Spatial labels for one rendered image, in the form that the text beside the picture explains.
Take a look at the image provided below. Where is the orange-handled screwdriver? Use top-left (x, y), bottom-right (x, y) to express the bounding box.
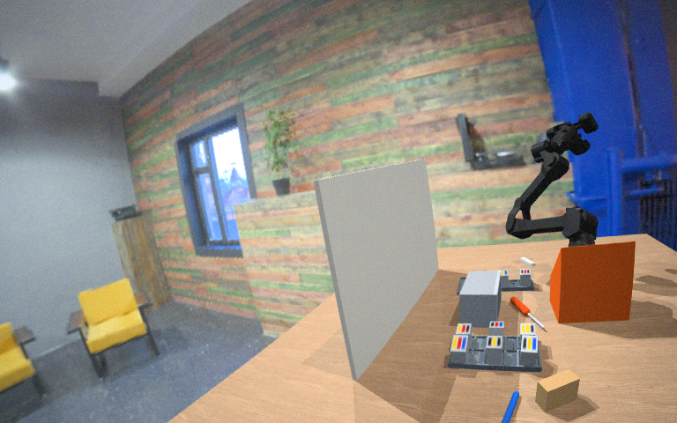
top-left (510, 296), bottom-right (545, 329)

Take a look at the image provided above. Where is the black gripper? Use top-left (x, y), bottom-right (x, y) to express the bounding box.
top-left (546, 112), bottom-right (599, 145)

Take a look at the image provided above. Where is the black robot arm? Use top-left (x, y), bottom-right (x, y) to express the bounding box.
top-left (505, 133), bottom-right (599, 248)

